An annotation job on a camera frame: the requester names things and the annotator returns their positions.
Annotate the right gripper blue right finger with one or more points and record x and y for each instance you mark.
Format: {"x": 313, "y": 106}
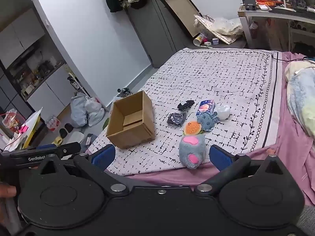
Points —
{"x": 220, "y": 158}

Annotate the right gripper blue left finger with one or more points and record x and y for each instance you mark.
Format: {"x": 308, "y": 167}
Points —
{"x": 104, "y": 157}

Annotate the grey pink paw plush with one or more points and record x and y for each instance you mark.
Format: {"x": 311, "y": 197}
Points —
{"x": 192, "y": 151}

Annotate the blue octopus plush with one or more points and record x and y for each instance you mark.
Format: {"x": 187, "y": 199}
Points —
{"x": 207, "y": 120}

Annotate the burger plush toy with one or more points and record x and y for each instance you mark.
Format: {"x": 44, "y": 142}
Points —
{"x": 192, "y": 128}

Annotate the brown cardboard box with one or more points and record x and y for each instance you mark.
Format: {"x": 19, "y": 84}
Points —
{"x": 131, "y": 122}

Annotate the blue planet tissue pack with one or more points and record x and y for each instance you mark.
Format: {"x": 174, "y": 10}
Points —
{"x": 206, "y": 106}

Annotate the dark item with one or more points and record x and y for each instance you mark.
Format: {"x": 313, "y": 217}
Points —
{"x": 176, "y": 119}

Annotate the white soft cup object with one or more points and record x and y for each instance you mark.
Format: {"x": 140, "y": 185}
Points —
{"x": 223, "y": 112}

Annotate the person's left hand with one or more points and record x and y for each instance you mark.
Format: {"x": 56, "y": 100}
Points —
{"x": 9, "y": 216}

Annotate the black slippers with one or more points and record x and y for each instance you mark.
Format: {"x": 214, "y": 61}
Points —
{"x": 64, "y": 131}

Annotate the grey plastic garbage bag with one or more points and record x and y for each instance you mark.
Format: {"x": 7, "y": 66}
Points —
{"x": 78, "y": 111}

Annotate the water bottle pack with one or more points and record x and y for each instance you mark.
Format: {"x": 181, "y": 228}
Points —
{"x": 52, "y": 123}

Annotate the white plastic garbage bag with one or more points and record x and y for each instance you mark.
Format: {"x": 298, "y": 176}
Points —
{"x": 94, "y": 110}

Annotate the white black patterned blanket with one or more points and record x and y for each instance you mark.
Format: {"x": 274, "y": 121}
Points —
{"x": 248, "y": 81}

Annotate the black white sneakers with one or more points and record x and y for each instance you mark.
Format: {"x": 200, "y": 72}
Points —
{"x": 124, "y": 92}

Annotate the pink bed sheet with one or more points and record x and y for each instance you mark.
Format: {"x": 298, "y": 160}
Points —
{"x": 292, "y": 146}

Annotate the grey white shelf cabinet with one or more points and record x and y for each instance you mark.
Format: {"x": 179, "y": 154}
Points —
{"x": 34, "y": 74}

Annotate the pastel tie-dye pillow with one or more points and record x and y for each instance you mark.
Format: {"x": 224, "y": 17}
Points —
{"x": 300, "y": 93}

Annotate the paper cup on floor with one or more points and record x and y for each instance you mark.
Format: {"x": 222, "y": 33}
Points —
{"x": 200, "y": 39}

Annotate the cream tote bag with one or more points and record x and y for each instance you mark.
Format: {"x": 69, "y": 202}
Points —
{"x": 227, "y": 31}

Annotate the dark grey door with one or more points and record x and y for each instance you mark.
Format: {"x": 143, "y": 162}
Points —
{"x": 159, "y": 33}

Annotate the white desk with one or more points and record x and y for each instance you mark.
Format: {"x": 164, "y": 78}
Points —
{"x": 245, "y": 16}

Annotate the leaning framed board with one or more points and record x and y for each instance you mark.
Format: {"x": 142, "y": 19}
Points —
{"x": 184, "y": 12}

